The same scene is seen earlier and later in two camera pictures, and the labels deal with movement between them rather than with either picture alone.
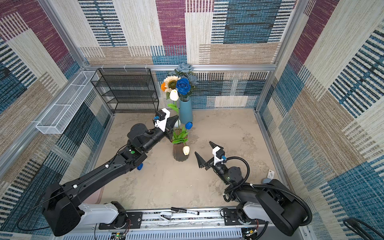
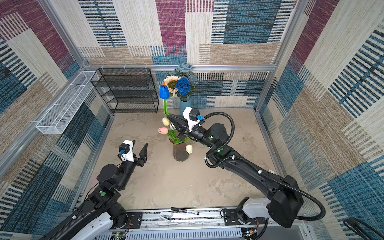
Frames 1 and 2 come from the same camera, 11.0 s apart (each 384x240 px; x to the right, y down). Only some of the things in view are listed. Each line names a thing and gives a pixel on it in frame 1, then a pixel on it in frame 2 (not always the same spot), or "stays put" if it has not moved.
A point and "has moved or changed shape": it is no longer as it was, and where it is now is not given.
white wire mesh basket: [56, 120] stays put
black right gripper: [202, 163] to [180, 125]
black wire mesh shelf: [127, 90] stays put
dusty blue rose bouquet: [185, 70] stays put
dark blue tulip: [140, 166] has moved or changed shape
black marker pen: [184, 210] stays put
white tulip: [186, 150] has moved or changed shape
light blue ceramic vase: [185, 110] stays put
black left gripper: [169, 126] to [142, 155]
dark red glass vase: [178, 152] stays put
